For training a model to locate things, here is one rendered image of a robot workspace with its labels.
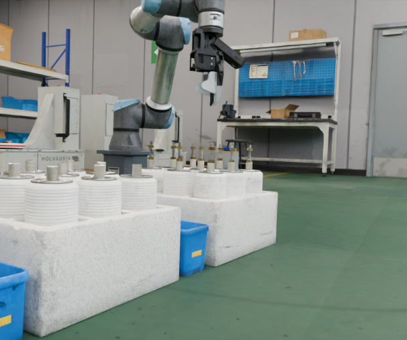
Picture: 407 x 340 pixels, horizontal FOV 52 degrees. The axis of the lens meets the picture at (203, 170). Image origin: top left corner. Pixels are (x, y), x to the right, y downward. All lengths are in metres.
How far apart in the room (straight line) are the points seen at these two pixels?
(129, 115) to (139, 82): 6.07
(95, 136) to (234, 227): 3.07
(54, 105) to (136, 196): 2.88
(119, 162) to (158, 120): 0.26
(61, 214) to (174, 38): 1.08
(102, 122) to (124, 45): 4.28
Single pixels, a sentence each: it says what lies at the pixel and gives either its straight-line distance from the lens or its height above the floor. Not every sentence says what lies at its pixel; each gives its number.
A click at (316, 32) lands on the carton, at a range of 6.36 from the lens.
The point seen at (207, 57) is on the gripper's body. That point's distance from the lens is 1.23.
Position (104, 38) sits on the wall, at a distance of 8.61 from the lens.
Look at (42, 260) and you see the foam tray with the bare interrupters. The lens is 0.76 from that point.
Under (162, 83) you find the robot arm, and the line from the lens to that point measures 1.83.
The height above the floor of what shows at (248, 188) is 0.20.
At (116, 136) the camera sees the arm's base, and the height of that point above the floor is 0.36.
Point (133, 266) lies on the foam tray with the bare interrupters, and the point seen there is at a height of 0.07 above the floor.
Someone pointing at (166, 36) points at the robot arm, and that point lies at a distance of 1.72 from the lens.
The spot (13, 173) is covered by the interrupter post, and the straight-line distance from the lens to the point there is 0.92.
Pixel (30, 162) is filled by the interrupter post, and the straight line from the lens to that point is 1.09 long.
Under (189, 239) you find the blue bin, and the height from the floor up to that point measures 0.09.
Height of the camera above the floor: 0.32
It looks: 3 degrees down
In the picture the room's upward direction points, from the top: 2 degrees clockwise
